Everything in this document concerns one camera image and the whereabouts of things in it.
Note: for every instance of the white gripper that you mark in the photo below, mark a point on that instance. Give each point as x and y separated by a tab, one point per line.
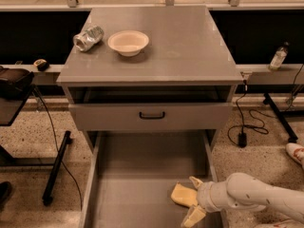
203	196

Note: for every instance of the yellow sponge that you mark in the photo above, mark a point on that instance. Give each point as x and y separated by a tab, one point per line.
184	196

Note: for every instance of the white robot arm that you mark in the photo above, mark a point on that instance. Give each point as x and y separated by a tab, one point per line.
238	191

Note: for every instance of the open grey middle drawer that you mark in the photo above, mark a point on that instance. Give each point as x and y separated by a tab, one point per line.
132	176

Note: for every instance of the grey top drawer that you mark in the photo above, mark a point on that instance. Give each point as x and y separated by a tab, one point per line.
117	109

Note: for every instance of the grey drawer cabinet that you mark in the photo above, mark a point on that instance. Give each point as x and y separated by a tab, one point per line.
185	49

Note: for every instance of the white red shoe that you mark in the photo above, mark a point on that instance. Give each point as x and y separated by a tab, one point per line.
296	152

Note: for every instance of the black stand leg right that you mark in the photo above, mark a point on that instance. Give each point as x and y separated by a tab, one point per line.
268	101

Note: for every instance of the clear plastic bottle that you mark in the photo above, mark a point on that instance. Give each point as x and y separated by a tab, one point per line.
279	57

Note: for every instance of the white bowl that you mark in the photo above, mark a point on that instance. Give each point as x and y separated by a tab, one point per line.
128	43

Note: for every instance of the black shoe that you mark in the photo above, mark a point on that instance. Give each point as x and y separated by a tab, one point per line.
5	191

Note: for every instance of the crushed silver can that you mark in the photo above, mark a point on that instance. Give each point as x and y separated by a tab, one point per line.
88	38

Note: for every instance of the yellow black tape measure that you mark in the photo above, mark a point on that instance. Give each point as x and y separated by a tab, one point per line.
41	64

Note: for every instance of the black side table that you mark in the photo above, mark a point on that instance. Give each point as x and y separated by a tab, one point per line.
35	151

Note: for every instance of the black bag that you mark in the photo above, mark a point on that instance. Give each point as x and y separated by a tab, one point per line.
14	82

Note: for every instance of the black drawer handle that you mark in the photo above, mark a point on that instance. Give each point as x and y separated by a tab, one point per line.
158	116

